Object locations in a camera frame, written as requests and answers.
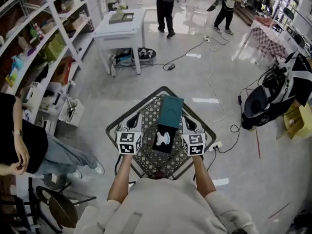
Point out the black power adapter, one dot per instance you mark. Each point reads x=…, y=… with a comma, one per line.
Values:
x=171, y=67

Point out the white power strip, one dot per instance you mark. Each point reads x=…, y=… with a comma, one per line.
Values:
x=207, y=38
x=215, y=146

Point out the person's cream shirt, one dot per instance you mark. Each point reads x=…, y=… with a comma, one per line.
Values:
x=170, y=208

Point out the brown cardboard box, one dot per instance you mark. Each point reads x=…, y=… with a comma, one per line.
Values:
x=63, y=70

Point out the green box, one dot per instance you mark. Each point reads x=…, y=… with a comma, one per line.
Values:
x=53, y=48

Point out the white item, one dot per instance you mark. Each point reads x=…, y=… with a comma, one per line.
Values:
x=163, y=139

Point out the person's left forearm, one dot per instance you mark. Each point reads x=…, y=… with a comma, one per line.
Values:
x=121, y=177

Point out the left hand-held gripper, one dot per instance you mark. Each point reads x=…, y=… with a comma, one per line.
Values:
x=128, y=140

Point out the table with checked cloth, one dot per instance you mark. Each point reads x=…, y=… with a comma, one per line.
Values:
x=268, y=41

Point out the white table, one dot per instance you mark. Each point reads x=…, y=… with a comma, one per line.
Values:
x=122, y=33

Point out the black and white backpack rig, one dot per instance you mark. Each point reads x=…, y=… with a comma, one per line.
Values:
x=273, y=94

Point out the white flowers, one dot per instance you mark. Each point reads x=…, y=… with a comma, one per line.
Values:
x=120, y=6

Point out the black bin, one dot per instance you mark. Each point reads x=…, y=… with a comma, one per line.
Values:
x=147, y=53

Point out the person's right forearm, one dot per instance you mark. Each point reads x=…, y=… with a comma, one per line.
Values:
x=203, y=177

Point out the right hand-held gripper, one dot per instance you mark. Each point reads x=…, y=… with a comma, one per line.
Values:
x=194, y=142

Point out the black box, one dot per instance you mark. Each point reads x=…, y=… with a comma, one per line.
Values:
x=168, y=150

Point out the black round stool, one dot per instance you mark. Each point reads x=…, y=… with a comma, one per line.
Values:
x=58, y=206

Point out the teal box lid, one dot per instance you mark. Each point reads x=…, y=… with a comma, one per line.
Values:
x=170, y=112

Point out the white shelving unit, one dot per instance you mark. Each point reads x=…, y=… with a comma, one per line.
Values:
x=53, y=23

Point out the white open box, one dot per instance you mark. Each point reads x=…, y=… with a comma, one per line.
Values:
x=72, y=113

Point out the yellow cardboard box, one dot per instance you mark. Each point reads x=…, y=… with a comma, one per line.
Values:
x=299, y=122

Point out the black metal lattice table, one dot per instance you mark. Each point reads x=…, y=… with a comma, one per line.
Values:
x=151, y=116

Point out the grey tray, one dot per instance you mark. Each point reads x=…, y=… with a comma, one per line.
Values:
x=121, y=18

